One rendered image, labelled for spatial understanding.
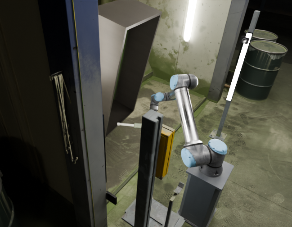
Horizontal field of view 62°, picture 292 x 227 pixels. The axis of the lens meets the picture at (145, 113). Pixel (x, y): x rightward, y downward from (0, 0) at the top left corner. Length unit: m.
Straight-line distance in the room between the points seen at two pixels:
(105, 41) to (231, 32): 2.24
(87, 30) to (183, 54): 3.09
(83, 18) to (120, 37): 0.75
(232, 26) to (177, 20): 0.86
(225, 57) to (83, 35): 2.97
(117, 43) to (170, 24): 2.33
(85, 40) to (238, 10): 2.81
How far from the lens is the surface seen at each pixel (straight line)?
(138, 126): 2.53
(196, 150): 1.87
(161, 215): 1.61
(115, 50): 1.94
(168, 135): 0.94
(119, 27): 1.86
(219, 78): 4.05
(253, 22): 2.85
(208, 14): 3.86
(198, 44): 4.01
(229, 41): 3.83
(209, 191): 2.12
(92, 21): 1.20
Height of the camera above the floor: 2.16
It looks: 36 degrees down
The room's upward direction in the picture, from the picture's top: 5 degrees clockwise
